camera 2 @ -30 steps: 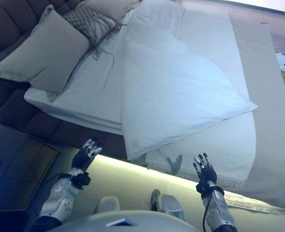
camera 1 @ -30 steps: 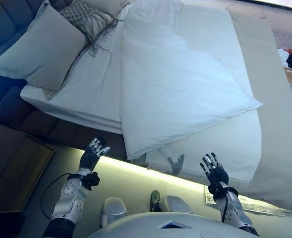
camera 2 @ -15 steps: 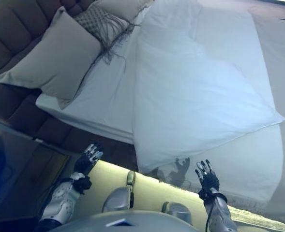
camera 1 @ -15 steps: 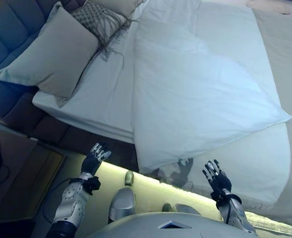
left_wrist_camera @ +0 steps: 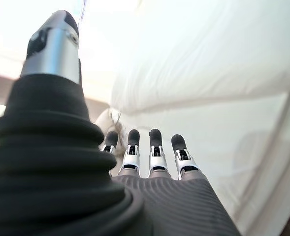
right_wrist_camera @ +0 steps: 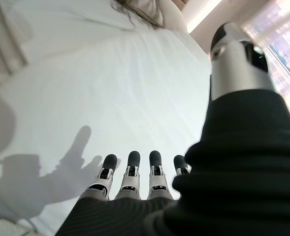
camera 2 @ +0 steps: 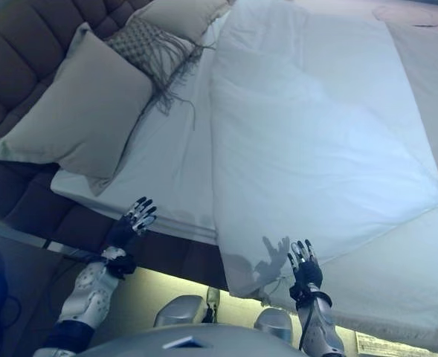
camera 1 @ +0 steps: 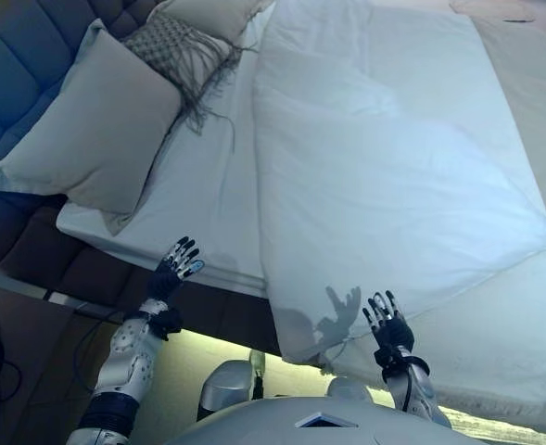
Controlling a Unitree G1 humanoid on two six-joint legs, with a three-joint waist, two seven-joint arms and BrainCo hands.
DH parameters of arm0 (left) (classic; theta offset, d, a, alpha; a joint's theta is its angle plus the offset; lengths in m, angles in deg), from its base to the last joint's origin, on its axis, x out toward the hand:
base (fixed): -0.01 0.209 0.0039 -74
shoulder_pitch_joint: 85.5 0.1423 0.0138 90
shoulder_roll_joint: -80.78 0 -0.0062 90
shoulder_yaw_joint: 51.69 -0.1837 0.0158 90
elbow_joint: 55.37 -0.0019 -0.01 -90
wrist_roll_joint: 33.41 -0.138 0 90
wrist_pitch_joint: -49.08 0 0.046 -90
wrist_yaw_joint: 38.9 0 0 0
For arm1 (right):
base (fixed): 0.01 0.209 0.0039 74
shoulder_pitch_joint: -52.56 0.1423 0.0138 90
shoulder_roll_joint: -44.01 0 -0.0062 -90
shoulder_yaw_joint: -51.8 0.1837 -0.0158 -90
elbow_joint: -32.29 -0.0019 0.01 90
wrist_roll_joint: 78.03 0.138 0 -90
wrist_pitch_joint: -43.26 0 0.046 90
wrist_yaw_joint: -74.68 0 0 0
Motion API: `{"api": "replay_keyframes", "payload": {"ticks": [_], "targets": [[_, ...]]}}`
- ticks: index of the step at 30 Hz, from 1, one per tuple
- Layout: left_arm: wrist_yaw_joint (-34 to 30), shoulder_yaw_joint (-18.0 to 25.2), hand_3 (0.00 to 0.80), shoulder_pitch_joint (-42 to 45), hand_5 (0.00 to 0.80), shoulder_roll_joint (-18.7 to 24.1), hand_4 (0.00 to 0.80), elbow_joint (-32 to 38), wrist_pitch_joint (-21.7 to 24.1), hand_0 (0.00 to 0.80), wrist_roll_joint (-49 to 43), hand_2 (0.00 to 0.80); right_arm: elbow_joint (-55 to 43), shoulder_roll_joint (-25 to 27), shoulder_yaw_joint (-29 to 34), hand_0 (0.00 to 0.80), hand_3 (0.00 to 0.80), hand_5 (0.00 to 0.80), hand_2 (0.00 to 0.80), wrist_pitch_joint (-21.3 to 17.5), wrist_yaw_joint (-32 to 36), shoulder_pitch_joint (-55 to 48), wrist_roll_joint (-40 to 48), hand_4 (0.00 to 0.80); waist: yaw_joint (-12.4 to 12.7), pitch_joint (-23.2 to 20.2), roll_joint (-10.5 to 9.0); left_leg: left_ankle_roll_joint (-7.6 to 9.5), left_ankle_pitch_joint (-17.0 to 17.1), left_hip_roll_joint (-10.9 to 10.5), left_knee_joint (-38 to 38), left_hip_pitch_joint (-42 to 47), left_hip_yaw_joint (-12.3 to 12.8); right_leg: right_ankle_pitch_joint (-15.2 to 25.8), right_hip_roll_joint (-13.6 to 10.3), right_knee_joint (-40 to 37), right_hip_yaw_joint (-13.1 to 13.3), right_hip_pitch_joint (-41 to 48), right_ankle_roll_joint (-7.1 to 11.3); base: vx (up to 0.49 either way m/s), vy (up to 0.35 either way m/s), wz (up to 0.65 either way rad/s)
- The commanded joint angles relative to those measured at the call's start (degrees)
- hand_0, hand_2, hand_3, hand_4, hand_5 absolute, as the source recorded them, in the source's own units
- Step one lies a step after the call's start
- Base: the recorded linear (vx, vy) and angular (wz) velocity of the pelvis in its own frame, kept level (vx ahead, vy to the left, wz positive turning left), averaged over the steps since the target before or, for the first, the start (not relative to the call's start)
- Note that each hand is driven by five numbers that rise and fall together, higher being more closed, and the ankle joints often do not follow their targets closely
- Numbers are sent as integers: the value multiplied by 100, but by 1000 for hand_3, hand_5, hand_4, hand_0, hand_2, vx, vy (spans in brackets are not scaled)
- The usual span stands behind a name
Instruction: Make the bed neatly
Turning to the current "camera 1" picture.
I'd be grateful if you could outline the large beige pillow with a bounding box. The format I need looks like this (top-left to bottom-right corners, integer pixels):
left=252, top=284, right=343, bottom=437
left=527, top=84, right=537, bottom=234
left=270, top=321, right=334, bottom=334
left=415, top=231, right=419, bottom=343
left=0, top=18, right=184, bottom=234

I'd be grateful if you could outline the brown wooden nightstand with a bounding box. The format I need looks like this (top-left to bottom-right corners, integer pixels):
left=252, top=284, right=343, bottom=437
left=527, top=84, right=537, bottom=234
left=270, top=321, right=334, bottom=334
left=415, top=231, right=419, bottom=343
left=0, top=264, right=137, bottom=418

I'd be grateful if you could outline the beige textured bedspread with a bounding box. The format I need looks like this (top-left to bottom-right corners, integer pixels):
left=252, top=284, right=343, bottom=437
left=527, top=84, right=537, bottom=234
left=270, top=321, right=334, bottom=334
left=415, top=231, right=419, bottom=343
left=321, top=0, right=546, bottom=421

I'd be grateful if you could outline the silver robot torso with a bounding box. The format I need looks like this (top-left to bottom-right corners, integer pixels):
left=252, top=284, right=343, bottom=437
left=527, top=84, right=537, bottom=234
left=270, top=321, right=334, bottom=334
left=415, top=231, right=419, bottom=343
left=128, top=396, right=485, bottom=445

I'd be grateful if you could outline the dark tufted headboard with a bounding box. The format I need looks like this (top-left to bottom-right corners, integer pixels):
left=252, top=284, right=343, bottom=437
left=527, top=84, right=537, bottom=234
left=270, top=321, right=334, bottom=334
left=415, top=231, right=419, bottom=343
left=0, top=0, right=171, bottom=180

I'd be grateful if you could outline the woven fringed cushion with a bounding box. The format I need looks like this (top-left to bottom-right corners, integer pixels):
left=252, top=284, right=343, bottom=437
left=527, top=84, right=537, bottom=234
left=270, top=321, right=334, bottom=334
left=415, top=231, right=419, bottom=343
left=121, top=11, right=260, bottom=154

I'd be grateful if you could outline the white fitted bed sheet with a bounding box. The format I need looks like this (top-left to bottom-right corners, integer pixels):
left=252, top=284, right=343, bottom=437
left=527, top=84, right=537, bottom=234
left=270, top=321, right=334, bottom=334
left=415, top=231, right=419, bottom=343
left=57, top=0, right=278, bottom=294

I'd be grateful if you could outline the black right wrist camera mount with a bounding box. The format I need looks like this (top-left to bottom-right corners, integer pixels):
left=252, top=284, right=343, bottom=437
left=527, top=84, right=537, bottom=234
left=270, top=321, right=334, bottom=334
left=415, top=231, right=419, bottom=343
left=372, top=345, right=411, bottom=372

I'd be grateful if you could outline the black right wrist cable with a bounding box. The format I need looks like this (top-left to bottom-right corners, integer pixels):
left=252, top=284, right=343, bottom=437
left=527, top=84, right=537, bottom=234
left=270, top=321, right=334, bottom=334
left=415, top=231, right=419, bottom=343
left=402, top=354, right=417, bottom=413

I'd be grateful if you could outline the right silver robot leg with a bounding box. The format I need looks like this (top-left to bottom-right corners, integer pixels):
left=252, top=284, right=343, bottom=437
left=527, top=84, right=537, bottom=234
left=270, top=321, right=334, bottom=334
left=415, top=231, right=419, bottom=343
left=325, top=377, right=376, bottom=405

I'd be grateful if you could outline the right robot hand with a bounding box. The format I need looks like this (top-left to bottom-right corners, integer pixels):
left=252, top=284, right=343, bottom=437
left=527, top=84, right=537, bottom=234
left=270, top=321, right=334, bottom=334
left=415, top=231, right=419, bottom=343
left=362, top=289, right=416, bottom=353

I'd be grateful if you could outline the small beige pillow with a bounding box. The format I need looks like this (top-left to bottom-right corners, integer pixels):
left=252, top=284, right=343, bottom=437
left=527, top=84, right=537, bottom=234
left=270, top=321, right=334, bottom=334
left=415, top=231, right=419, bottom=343
left=145, top=0, right=274, bottom=48

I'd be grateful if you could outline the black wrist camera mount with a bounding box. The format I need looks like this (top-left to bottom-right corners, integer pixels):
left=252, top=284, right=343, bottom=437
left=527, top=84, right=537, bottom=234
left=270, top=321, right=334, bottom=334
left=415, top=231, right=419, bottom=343
left=372, top=345, right=411, bottom=372
left=147, top=306, right=184, bottom=343

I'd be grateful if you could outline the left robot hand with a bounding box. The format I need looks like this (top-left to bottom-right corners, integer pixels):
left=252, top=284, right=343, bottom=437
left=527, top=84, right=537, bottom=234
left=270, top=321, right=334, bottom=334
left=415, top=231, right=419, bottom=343
left=146, top=235, right=207, bottom=306

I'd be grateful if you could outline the white duvet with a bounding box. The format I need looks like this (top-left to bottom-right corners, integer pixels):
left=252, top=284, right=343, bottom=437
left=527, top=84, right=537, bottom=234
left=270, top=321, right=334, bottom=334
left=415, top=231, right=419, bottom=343
left=251, top=0, right=546, bottom=368

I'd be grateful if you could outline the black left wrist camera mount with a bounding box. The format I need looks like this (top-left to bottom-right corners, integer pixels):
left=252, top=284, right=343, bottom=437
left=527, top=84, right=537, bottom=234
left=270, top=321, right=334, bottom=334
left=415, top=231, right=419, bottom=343
left=147, top=306, right=184, bottom=343

